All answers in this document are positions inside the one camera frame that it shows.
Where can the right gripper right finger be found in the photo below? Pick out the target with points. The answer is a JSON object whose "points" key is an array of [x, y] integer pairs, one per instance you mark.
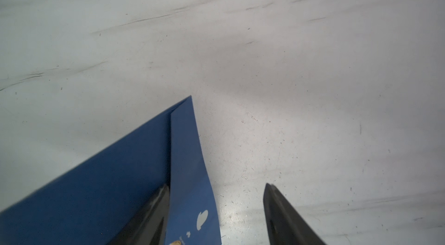
{"points": [[284, 224]]}

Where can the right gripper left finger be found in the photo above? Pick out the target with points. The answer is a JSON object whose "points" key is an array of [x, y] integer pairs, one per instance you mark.
{"points": [[148, 225]]}

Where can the blue paper envelope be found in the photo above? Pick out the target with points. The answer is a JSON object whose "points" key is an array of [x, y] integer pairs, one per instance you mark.
{"points": [[93, 202]]}

